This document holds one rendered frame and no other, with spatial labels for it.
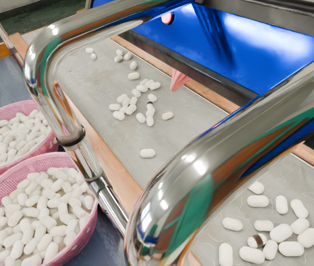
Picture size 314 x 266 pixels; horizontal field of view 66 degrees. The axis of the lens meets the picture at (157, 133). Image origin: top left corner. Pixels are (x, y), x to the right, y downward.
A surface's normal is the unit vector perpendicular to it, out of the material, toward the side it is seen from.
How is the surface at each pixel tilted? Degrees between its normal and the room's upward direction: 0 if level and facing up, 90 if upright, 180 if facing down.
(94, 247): 0
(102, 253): 0
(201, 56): 58
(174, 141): 0
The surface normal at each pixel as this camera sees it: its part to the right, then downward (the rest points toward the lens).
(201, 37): -0.76, 0.04
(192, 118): -0.14, -0.69
